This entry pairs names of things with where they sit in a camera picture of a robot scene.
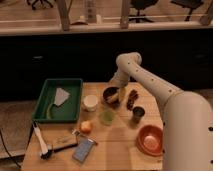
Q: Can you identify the dark metal cup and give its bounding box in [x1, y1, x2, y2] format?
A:
[132, 106, 145, 123]

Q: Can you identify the grey cloth piece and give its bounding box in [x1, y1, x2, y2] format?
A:
[54, 88, 70, 106]

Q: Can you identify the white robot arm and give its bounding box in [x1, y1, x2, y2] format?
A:
[111, 52, 213, 171]

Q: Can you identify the orange fruit toy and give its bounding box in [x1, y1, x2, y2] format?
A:
[80, 121, 92, 134]

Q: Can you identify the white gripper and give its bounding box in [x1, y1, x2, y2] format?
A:
[109, 73, 126, 88]

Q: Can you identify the green plastic tray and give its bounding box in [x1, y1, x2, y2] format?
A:
[32, 78, 83, 123]

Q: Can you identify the white cup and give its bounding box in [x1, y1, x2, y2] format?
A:
[83, 95, 98, 112]

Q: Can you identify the white handled brush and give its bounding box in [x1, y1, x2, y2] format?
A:
[33, 122, 49, 159]

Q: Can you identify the dark purple bowl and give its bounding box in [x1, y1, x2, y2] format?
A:
[103, 87, 120, 106]

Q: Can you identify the blue sponge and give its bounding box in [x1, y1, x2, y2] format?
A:
[72, 139, 94, 163]

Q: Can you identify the metal spatula tool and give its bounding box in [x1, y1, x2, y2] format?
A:
[49, 129, 99, 154]

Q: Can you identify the green translucent cup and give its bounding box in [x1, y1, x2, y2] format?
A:
[100, 109, 115, 126]

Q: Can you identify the black cable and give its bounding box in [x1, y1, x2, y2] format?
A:
[0, 128, 22, 169]

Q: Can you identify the orange bowl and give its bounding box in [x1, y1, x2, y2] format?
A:
[136, 125, 163, 157]

